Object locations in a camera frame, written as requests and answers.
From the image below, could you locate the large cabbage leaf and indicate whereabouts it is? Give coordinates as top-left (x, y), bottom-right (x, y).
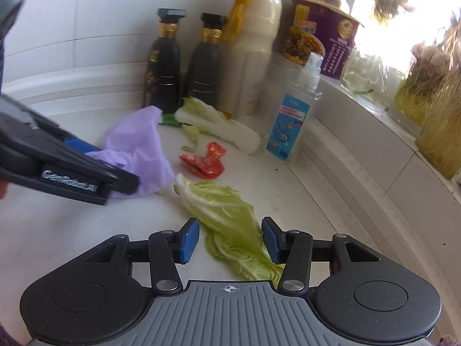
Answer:
top-left (174, 173), bottom-right (286, 289)

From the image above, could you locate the clear spray bottle blue label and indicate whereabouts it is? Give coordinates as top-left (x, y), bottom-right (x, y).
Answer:
top-left (264, 52), bottom-right (323, 162)

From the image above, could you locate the purple instant noodle cup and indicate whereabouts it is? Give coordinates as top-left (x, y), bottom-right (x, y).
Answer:
top-left (282, 0), bottom-right (365, 82)

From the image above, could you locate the white tiled window sill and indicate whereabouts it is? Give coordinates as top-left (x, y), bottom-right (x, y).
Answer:
top-left (295, 76), bottom-right (461, 253)

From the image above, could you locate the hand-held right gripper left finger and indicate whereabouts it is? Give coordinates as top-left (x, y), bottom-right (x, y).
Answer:
top-left (83, 218), bottom-right (200, 293)

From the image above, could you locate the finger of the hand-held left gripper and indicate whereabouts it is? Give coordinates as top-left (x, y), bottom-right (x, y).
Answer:
top-left (0, 94), bottom-right (103, 154)
top-left (36, 144), bottom-right (139, 195)

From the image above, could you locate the glass bowl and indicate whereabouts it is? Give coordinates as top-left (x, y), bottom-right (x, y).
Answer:
top-left (340, 48), bottom-right (406, 96)

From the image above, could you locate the torn red wrapper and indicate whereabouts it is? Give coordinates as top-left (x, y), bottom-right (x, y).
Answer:
top-left (179, 141), bottom-right (227, 181)

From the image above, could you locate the white bottle with yellow cap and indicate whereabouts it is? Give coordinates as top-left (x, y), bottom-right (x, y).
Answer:
top-left (220, 0), bottom-right (289, 122)

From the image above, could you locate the purple plastic bag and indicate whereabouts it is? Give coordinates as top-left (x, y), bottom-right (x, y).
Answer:
top-left (86, 106), bottom-right (176, 200)

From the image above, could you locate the sprouting garlic tub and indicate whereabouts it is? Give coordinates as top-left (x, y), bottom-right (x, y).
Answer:
top-left (394, 41), bottom-right (451, 124)
top-left (414, 29), bottom-right (461, 180)

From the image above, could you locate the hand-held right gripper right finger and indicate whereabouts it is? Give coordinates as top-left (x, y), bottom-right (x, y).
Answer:
top-left (261, 216), bottom-right (380, 293)

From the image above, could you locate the white cabbage stalk piece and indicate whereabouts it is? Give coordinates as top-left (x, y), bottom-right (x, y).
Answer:
top-left (175, 97), bottom-right (261, 155)

